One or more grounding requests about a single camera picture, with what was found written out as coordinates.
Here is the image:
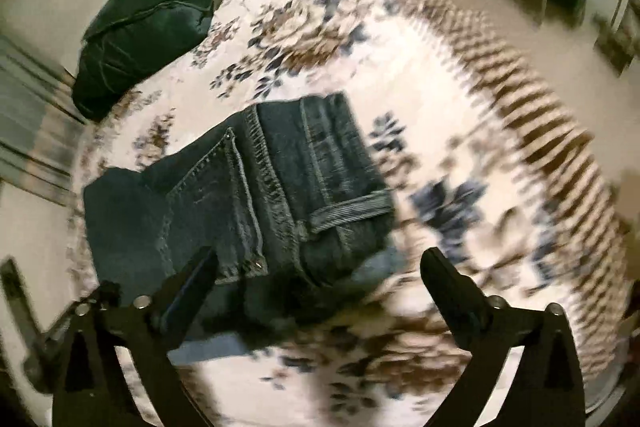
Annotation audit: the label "floral printed blanket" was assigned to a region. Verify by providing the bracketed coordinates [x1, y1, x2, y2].
[65, 0, 632, 427]

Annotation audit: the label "dark green quilt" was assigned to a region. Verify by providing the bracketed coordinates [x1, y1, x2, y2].
[71, 0, 227, 124]

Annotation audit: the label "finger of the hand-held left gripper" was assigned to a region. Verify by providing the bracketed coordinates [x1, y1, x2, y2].
[0, 257, 78, 395]

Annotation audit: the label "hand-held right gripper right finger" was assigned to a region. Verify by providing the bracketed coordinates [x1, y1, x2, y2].
[420, 248, 586, 427]

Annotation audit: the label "brown checked bed sheet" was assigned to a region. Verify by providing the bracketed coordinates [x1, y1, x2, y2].
[320, 0, 632, 360]

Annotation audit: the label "dark blue jeans pants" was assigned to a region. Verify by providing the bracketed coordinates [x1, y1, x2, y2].
[82, 91, 397, 354]

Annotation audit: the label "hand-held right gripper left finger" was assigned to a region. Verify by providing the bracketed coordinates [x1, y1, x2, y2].
[52, 247, 221, 427]

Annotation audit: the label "green checked curtain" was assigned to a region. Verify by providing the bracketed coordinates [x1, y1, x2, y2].
[0, 32, 87, 210]

